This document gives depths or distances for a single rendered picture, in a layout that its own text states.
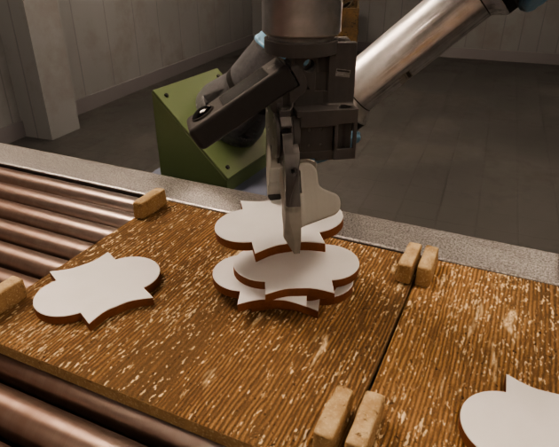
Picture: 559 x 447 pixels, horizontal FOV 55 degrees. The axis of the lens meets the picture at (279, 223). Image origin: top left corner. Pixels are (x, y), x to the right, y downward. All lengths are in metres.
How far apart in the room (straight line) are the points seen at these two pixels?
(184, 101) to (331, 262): 0.56
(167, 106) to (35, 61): 3.12
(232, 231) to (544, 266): 0.42
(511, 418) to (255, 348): 0.24
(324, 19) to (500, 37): 6.65
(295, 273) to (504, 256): 0.32
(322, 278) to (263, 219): 0.09
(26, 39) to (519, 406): 3.89
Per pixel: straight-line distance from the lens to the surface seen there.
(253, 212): 0.62
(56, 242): 0.82
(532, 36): 7.14
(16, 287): 0.67
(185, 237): 0.75
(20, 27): 4.13
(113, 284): 0.65
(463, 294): 0.66
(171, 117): 1.04
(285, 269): 0.60
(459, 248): 0.79
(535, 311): 0.66
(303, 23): 0.50
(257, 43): 0.99
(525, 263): 0.79
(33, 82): 4.19
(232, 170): 1.03
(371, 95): 0.93
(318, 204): 0.54
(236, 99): 0.52
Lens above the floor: 1.30
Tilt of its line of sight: 28 degrees down
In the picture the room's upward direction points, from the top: straight up
